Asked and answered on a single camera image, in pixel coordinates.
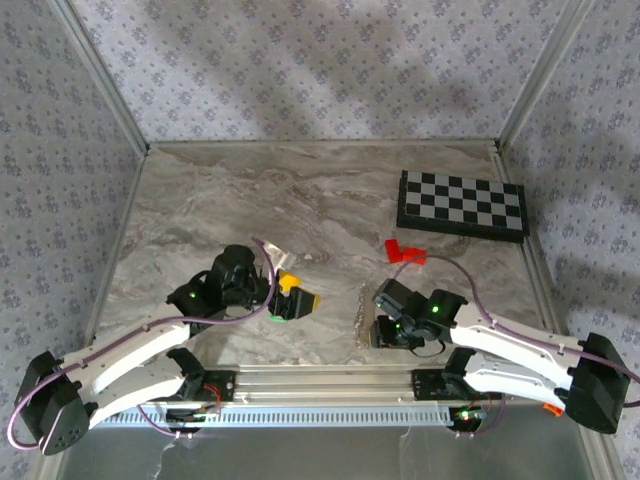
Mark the white slotted cable duct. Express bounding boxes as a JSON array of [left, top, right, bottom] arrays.
[[92, 404, 464, 429]]

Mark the aluminium frame post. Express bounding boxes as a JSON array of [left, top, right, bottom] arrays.
[[496, 0, 597, 152], [49, 0, 151, 156]]

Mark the red L-shaped block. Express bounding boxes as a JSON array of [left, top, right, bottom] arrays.
[[383, 238, 407, 265]]

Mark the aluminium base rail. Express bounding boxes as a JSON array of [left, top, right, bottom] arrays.
[[202, 367, 451, 404]]

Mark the black and grey checkerboard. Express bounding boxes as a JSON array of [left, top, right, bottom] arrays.
[[396, 169, 531, 245]]

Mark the purple cable loop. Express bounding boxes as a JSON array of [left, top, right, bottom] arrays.
[[135, 399, 221, 442], [452, 394, 507, 442]]

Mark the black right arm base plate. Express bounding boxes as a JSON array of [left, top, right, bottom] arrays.
[[410, 369, 454, 402]]

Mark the small circuit board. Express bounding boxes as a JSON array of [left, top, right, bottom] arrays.
[[448, 407, 489, 425]]

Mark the red wire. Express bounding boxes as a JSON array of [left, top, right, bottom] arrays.
[[468, 392, 495, 417], [201, 383, 225, 412]]

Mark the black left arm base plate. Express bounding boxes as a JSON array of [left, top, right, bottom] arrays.
[[192, 369, 237, 404]]

